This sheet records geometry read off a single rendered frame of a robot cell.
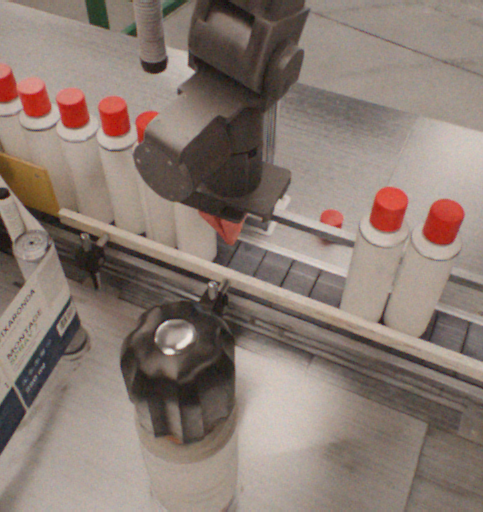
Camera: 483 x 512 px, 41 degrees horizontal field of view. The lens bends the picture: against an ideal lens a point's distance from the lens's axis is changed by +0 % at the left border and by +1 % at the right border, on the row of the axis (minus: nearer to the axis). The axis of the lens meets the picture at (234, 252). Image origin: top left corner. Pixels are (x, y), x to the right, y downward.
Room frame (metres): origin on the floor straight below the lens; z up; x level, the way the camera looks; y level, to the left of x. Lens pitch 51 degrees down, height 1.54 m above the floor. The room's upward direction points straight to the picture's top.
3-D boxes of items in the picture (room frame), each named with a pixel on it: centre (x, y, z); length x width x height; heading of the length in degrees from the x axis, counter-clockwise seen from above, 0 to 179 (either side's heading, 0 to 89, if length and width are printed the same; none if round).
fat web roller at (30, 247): (0.39, 0.20, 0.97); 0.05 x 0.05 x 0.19
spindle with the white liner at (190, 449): (0.22, 0.04, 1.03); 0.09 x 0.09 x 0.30
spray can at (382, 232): (0.44, -0.16, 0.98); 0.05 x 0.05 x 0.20
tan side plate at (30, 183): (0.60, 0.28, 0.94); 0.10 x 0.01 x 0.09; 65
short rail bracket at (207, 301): (0.43, 0.02, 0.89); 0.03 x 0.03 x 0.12; 65
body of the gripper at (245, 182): (0.44, 0.00, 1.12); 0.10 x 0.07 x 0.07; 65
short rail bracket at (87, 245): (0.52, 0.18, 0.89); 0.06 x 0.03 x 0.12; 155
